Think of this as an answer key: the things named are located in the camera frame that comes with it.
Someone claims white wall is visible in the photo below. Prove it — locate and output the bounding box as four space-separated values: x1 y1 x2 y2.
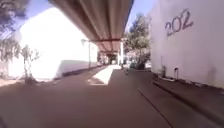
6 6 100 81

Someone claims leafy green tree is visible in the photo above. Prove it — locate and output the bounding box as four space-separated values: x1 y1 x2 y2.
123 13 152 70

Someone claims walkway roof post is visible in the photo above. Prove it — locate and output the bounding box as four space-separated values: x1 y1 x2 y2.
119 40 125 68
87 41 92 69

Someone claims tall tree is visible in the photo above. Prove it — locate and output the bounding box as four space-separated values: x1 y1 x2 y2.
0 0 30 63

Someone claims small thin tree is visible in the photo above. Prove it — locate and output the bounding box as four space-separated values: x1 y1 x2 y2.
19 44 41 85

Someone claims concrete path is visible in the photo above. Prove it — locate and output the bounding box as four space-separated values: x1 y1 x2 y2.
0 64 224 128

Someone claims concrete kerb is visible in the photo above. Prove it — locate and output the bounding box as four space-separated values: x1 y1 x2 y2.
151 79 224 126

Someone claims white building with painted number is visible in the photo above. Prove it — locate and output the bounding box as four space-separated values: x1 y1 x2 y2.
148 0 224 90

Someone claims covered walkway roof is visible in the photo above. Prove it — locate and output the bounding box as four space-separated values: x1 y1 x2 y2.
48 0 135 56

